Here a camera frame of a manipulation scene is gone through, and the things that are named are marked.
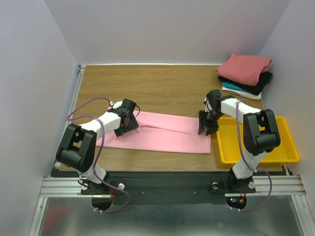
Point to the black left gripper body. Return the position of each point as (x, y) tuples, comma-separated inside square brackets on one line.
[(132, 124)]

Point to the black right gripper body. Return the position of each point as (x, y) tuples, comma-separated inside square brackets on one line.
[(207, 121)]

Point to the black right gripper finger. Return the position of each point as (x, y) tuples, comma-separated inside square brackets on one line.
[(202, 117), (212, 128)]

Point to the light pink t-shirt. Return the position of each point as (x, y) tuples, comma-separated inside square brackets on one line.
[(164, 133)]

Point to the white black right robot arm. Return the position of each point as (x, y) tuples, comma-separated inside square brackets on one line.
[(257, 133)]

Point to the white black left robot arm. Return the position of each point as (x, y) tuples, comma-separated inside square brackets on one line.
[(77, 146)]

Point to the folded teal t-shirt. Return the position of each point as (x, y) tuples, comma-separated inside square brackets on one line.
[(232, 86)]

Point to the yellow plastic tray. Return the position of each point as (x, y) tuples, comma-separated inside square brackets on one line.
[(229, 151)]

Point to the folded salmon red t-shirt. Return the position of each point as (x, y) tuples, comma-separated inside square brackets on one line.
[(244, 69)]

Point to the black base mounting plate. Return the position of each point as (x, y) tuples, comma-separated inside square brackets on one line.
[(160, 188)]

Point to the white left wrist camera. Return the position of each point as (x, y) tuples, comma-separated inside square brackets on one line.
[(115, 105)]

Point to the aluminium left side rail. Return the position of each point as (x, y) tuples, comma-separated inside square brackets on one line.
[(74, 95)]

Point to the aluminium front frame rail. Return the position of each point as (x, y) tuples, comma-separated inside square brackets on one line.
[(282, 186)]

